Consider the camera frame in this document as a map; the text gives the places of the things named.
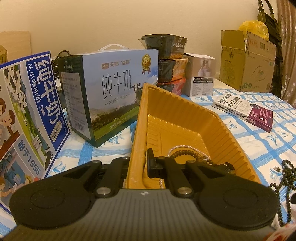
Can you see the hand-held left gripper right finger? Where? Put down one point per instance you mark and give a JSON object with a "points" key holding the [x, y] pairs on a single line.
{"points": [[151, 166]]}

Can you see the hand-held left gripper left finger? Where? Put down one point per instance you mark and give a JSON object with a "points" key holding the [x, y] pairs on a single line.
{"points": [[115, 171]]}

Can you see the yellow plastic tray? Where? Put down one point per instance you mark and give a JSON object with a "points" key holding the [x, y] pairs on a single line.
{"points": [[185, 120]]}

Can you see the light blue milk box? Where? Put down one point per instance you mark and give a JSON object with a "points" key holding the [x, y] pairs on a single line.
{"points": [[111, 92]]}

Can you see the red instant noodle bowl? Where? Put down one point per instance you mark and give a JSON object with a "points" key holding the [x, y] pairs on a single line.
{"points": [[173, 87]]}

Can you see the orange instant noodle bowl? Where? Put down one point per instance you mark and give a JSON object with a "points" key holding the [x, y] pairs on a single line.
{"points": [[171, 69]]}

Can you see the blue illustrated milk carton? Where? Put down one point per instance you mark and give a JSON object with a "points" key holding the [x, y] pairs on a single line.
{"points": [[27, 120]]}

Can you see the white product box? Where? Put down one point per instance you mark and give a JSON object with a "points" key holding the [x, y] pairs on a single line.
{"points": [[201, 76]]}

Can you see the white and maroon book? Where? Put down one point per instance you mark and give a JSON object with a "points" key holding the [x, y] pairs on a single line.
{"points": [[242, 109]]}

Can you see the blue checked cloth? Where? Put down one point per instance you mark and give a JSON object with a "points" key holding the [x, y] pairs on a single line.
{"points": [[266, 148]]}

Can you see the black instant noodle bowl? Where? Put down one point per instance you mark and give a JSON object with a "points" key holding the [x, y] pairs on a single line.
{"points": [[161, 46]]}

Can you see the open cardboard box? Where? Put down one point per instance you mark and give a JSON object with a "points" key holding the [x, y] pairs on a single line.
{"points": [[247, 62]]}

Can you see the yellow plastic bag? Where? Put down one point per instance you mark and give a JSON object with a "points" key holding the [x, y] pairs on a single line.
{"points": [[253, 27]]}

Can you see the patterned curtain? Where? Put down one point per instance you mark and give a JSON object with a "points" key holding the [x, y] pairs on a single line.
{"points": [[289, 58]]}

